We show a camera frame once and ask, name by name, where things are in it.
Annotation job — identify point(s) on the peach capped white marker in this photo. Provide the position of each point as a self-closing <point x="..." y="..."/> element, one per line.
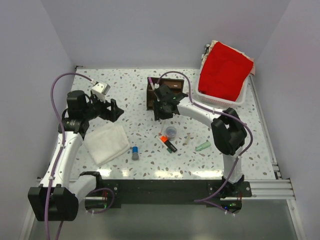
<point x="162" y="124"/>

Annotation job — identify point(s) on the brown wooden desk organizer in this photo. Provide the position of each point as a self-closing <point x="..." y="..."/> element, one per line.
<point x="173" y="85"/>

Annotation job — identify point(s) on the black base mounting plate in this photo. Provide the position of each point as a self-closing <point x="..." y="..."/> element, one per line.
<point x="113" y="193"/>

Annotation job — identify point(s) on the orange capped black highlighter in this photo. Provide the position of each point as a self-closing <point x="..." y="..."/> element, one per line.
<point x="166" y="141"/>

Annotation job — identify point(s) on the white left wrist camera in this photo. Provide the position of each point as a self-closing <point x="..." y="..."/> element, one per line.
<point x="100" y="90"/>

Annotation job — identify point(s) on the green translucent cap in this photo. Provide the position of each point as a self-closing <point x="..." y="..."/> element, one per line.
<point x="203" y="146"/>

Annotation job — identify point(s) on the clear jar of paperclips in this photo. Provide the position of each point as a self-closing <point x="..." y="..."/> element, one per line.
<point x="171" y="133"/>

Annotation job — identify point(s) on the beige small tube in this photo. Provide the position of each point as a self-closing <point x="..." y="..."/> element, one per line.
<point x="187" y="139"/>

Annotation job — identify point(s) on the blue grey stamp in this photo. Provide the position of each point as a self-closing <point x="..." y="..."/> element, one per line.
<point x="135" y="153"/>

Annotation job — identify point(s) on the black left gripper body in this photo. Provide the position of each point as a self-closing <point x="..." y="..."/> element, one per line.
<point x="97" y="109"/>

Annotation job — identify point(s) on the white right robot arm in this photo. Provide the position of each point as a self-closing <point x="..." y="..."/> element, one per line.
<point x="229" y="132"/>

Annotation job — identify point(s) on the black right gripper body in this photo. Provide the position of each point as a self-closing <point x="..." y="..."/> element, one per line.
<point x="160" y="111"/>

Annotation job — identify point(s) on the white plastic basket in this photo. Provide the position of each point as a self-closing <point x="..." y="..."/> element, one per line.
<point x="212" y="100"/>

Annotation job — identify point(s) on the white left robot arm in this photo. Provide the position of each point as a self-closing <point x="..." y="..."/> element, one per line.
<point x="55" y="199"/>

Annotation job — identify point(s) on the white folded towel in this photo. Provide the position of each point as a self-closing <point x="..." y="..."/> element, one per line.
<point x="106" y="143"/>

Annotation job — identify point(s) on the pink capped white marker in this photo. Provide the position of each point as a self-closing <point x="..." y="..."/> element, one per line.
<point x="151" y="83"/>

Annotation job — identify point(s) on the aluminium frame rail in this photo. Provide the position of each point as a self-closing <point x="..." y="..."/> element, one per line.
<point x="278" y="188"/>

